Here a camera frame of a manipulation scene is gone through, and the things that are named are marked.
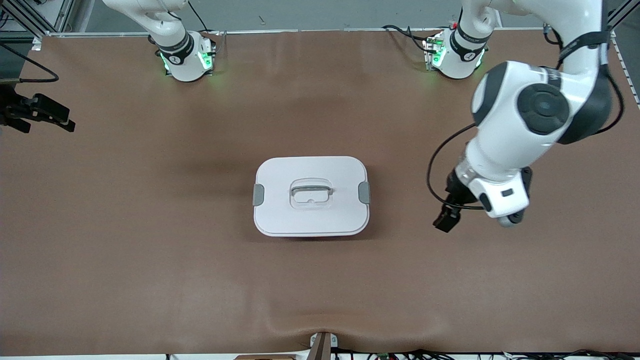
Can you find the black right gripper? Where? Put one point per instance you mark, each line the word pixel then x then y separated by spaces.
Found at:
pixel 14 109

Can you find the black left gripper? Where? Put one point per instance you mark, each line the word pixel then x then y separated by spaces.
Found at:
pixel 456 192

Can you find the white box lid grey clips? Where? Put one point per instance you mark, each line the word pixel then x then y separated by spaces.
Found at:
pixel 310 220

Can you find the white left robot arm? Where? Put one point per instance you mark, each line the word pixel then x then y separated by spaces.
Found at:
pixel 520 120

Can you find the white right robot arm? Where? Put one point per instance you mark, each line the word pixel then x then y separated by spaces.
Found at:
pixel 182 60

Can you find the brown table mat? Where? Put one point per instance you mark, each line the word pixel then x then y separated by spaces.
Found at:
pixel 320 300

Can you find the metal mat clamp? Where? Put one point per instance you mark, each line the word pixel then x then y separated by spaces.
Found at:
pixel 322 345

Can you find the aluminium frame post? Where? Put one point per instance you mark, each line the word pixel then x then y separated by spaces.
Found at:
pixel 30 20
pixel 622 20

